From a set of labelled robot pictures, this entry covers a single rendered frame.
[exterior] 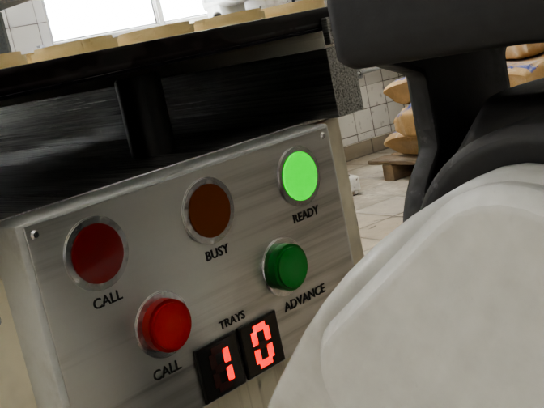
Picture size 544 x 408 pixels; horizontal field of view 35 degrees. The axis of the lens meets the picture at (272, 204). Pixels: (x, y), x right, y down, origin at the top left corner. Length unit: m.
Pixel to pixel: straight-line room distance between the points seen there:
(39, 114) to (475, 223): 0.68
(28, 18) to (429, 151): 4.41
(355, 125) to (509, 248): 5.48
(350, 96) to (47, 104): 0.37
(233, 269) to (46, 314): 0.13
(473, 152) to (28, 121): 0.68
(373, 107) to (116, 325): 5.41
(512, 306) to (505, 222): 0.03
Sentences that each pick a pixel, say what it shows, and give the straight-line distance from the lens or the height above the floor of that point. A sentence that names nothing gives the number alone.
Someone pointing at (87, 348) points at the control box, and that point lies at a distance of 0.47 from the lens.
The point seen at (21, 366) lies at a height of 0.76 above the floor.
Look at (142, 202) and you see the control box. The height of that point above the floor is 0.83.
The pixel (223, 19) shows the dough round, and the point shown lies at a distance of 0.57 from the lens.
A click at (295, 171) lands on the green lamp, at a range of 0.56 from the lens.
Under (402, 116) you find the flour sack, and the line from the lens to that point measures 4.54.
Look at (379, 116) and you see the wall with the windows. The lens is 5.88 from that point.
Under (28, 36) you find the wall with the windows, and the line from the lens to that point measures 4.70.
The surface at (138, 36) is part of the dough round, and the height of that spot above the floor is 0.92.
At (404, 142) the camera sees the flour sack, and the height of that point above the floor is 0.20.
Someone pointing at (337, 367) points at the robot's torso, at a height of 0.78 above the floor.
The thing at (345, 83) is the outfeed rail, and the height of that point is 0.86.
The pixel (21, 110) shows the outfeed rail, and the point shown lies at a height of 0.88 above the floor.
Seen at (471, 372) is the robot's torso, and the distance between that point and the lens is 0.30.
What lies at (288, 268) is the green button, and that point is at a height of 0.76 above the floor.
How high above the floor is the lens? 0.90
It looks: 11 degrees down
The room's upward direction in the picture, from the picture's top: 12 degrees counter-clockwise
